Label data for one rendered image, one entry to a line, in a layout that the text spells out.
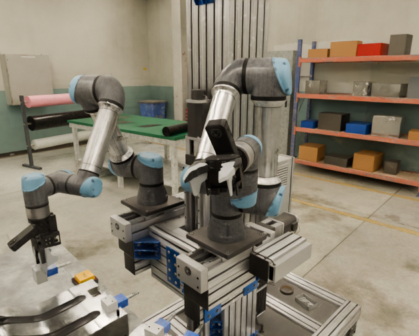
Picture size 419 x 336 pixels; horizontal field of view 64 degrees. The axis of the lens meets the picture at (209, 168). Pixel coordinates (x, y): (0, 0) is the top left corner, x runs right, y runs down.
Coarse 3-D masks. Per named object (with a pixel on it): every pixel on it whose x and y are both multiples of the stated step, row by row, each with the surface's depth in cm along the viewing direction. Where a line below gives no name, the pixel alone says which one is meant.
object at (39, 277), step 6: (54, 264) 126; (66, 264) 128; (36, 270) 120; (48, 270) 123; (54, 270) 124; (36, 276) 120; (42, 276) 121; (48, 276) 123; (36, 282) 121; (42, 282) 121
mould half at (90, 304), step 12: (72, 288) 121; (84, 288) 121; (48, 300) 115; (60, 300) 115; (84, 300) 115; (96, 300) 115; (0, 312) 103; (12, 312) 105; (24, 312) 108; (36, 312) 109; (72, 312) 109; (84, 312) 109; (120, 312) 109; (12, 324) 99; (24, 324) 101; (36, 324) 103; (48, 324) 104; (60, 324) 105; (96, 324) 104; (108, 324) 104; (120, 324) 107
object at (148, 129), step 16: (80, 128) 523; (128, 128) 460; (144, 128) 460; (160, 128) 460; (176, 128) 406; (176, 144) 402; (80, 160) 551; (176, 160) 412; (176, 176) 417; (176, 192) 422
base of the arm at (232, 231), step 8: (216, 216) 123; (232, 216) 122; (240, 216) 125; (216, 224) 123; (224, 224) 122; (232, 224) 122; (240, 224) 124; (208, 232) 126; (216, 232) 123; (224, 232) 122; (232, 232) 122; (240, 232) 124; (216, 240) 123; (224, 240) 122; (232, 240) 122; (240, 240) 124
